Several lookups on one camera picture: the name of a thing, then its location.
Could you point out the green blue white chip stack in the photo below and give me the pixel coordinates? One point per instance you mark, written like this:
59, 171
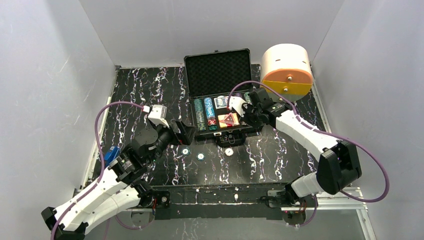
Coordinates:
247, 98

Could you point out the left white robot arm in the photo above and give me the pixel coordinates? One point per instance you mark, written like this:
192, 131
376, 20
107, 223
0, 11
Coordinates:
120, 186

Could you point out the red triangular plaque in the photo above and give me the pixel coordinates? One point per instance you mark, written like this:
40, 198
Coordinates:
229, 119

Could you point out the black poker chip case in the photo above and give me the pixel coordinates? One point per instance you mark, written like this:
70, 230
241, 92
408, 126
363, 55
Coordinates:
210, 75

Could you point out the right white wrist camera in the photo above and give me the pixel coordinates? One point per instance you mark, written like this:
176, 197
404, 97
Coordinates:
235, 104

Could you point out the white round drawer cabinet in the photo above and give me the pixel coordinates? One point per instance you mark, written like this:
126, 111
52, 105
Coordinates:
286, 69

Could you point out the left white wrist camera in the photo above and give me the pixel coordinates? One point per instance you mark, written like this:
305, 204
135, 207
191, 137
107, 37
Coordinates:
157, 115

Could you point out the cyan red chip stack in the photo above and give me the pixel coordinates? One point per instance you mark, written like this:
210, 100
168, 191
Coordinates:
210, 114

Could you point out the red playing card deck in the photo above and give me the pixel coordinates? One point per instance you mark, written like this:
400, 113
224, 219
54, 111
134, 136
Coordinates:
228, 120

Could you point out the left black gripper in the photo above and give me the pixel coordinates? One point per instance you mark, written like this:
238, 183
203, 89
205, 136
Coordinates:
178, 131

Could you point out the white poker chip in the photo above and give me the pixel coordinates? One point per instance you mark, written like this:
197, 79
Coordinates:
229, 152

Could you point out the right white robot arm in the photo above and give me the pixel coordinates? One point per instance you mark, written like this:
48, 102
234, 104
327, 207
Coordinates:
338, 161

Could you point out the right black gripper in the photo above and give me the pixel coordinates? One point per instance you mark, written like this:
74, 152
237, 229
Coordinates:
250, 114

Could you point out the green poker chip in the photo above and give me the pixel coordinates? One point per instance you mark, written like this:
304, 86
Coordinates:
185, 151

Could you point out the blue stapler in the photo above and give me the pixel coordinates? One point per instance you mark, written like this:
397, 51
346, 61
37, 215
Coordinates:
111, 154

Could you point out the teal poker chip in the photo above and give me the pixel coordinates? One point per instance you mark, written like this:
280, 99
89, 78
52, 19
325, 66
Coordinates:
200, 156

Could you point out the blue playing card deck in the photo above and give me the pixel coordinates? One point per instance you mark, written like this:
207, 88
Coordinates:
221, 102

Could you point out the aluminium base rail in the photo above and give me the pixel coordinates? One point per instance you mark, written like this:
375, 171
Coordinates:
230, 201

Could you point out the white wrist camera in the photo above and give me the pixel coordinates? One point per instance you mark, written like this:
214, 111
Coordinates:
157, 115
235, 104

